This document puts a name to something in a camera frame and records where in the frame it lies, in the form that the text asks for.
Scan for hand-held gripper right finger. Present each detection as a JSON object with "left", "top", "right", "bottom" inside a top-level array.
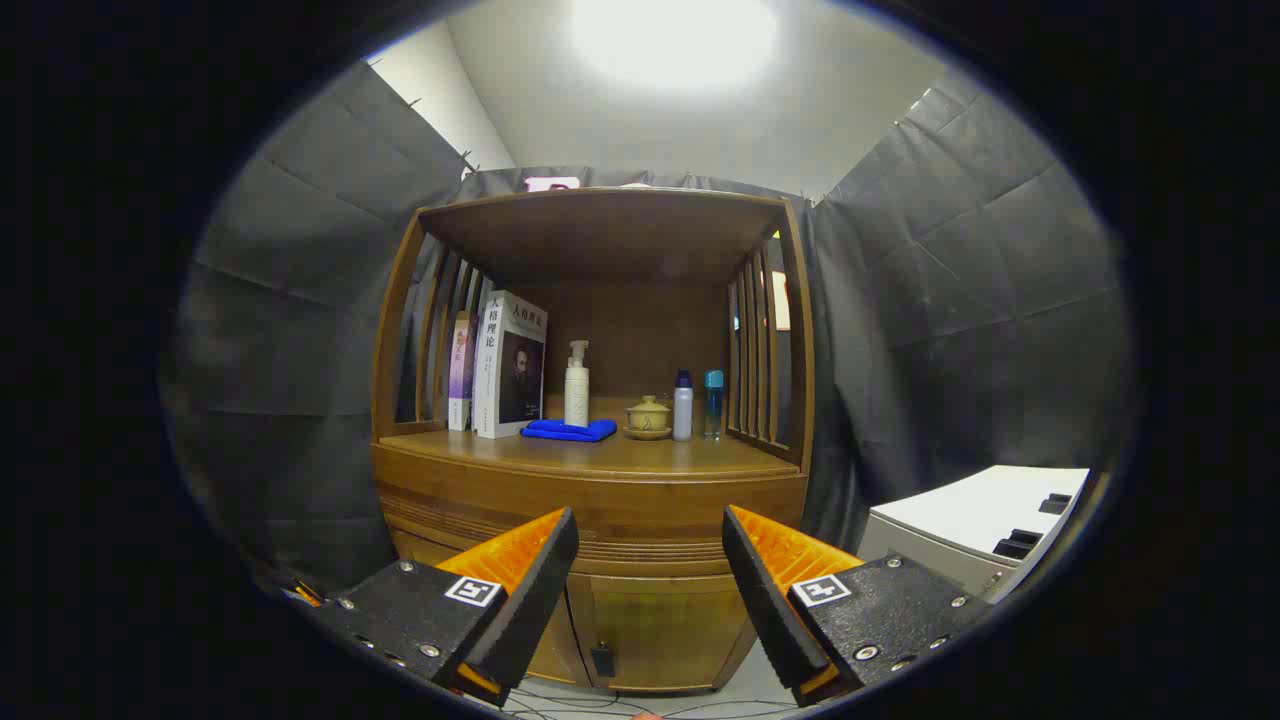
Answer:
[{"left": 722, "top": 505, "right": 996, "bottom": 708}]

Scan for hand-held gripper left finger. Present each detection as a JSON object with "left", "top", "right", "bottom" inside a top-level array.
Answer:
[{"left": 285, "top": 506, "right": 581, "bottom": 709}]

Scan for brown wooden drawer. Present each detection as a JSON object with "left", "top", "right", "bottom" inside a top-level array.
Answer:
[{"left": 378, "top": 488, "right": 807, "bottom": 579}]

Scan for brown wooden cabinet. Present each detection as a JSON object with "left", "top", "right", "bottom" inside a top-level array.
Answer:
[{"left": 370, "top": 186, "right": 816, "bottom": 693}]

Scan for wooden countertop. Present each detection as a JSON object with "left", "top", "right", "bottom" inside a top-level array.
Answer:
[{"left": 378, "top": 395, "right": 801, "bottom": 481}]

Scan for folded blue cloth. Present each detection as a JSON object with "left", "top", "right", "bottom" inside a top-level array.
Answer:
[{"left": 520, "top": 418, "right": 618, "bottom": 443}]

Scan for white pump bottle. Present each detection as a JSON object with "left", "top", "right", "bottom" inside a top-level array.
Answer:
[{"left": 563, "top": 340, "right": 591, "bottom": 429}]

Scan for beige lidded tea cup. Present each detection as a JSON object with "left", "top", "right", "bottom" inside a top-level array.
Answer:
[{"left": 623, "top": 395, "right": 673, "bottom": 441}]

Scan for white box appliance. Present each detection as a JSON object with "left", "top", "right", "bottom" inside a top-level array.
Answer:
[{"left": 858, "top": 465, "right": 1091, "bottom": 601}]

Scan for thick white portrait book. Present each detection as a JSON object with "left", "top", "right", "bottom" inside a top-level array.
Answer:
[{"left": 472, "top": 290, "right": 549, "bottom": 440}]

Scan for thin purple book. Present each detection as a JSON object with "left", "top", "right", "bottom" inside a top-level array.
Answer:
[{"left": 447, "top": 310, "right": 479, "bottom": 432}]

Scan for black backdrop cloth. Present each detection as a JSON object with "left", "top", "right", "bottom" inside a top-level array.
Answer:
[{"left": 165, "top": 60, "right": 1136, "bottom": 591}]

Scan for large ceiling light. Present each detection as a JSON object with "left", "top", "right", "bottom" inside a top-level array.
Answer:
[{"left": 570, "top": 0, "right": 779, "bottom": 91}]

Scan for black floor cables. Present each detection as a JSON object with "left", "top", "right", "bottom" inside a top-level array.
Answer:
[{"left": 500, "top": 685, "right": 801, "bottom": 720}]

